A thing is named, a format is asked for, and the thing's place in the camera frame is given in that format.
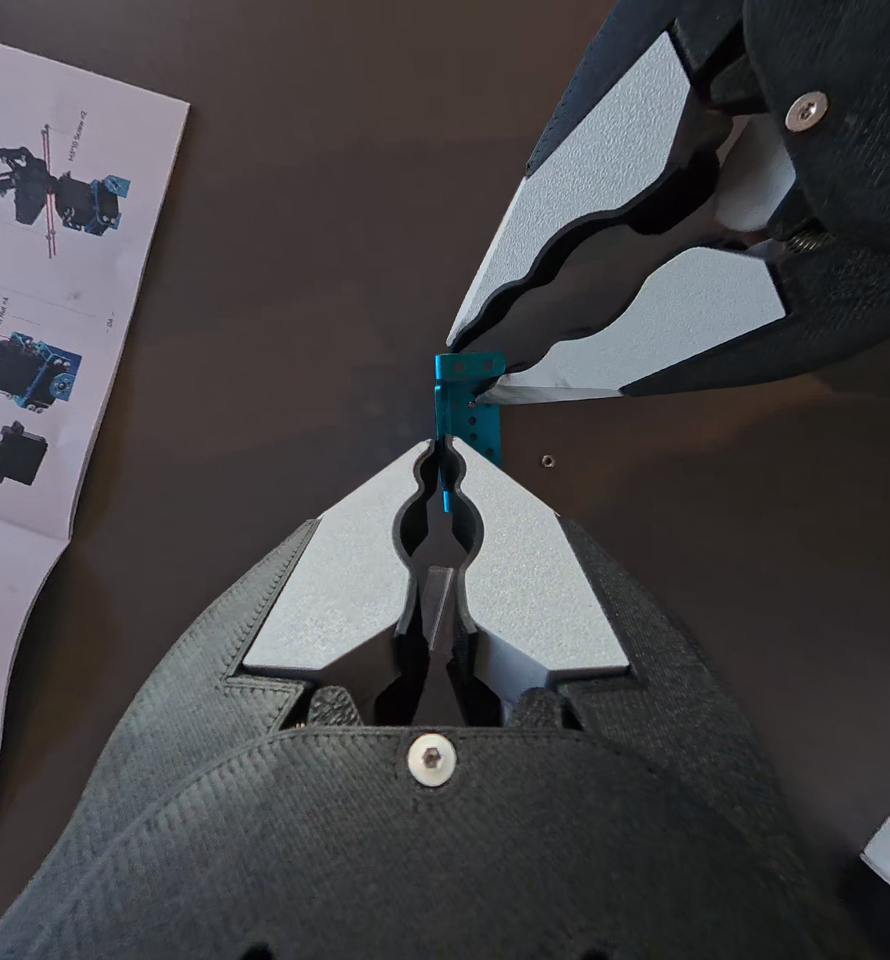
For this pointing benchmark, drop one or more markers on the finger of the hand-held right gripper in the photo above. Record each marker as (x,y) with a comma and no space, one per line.
(610,150)
(700,315)

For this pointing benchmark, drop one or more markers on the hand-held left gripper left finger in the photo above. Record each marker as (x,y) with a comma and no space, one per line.
(332,592)

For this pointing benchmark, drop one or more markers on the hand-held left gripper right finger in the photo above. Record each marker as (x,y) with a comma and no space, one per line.
(550,592)

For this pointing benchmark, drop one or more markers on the clear nut bag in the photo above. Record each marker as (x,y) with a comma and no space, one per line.
(441,600)

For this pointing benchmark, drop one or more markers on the blue metal bracket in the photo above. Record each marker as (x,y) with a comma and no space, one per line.
(460,367)

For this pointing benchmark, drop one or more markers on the white instruction booklet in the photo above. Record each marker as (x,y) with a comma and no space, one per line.
(137,150)

